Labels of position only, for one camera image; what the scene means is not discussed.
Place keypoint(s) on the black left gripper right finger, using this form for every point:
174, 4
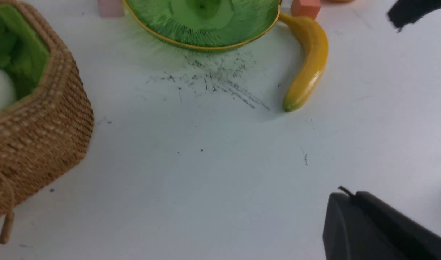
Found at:
405, 12

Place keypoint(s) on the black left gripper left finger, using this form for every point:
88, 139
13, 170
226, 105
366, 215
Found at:
361, 226

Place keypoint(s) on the yellow banana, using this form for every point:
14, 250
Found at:
315, 45

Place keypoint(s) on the orange foam cube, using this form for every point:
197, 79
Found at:
308, 8

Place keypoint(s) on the green leaf-shaped glass plate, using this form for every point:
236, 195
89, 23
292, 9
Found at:
205, 25

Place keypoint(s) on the pink foam cube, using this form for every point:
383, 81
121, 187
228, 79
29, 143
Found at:
110, 8

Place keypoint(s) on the woven rattan basket green lining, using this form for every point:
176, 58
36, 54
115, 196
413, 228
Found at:
46, 133

